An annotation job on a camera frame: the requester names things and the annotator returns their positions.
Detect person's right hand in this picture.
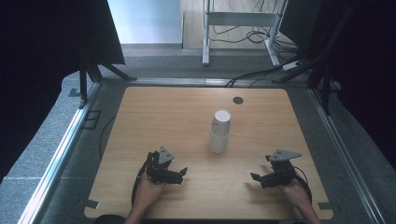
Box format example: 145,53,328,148
279,180,311,208

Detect aluminium floor rail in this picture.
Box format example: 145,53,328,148
17,82,102,224
307,88,389,224
102,77,310,89

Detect white power strip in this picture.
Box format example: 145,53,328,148
281,60,303,72

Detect black tape rectangle outline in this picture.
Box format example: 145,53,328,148
80,109,103,131

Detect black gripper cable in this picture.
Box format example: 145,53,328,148
293,165,313,203
131,151,157,208

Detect tangle of black floor cables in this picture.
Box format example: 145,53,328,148
208,0,301,54

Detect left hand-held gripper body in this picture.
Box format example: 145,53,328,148
145,146,181,185

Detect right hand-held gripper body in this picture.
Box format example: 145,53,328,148
268,149,303,188

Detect black curtain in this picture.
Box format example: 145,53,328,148
0,0,126,185
311,0,396,172

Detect thin black floor cable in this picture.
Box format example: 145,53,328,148
98,116,117,161

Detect person's left hand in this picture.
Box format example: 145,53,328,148
134,173,166,211

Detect black tripod stand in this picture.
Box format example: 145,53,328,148
78,57,138,109
271,8,358,117

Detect black cable to power strip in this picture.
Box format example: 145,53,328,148
225,55,302,89

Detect dark rounded object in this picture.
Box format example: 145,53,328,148
92,214,126,224

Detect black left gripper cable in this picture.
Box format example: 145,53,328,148
131,151,157,208

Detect stack of white paper cups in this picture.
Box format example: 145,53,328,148
207,108,233,154

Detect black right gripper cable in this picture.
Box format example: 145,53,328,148
293,165,313,203

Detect white metal stand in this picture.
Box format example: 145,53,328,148
202,0,290,67

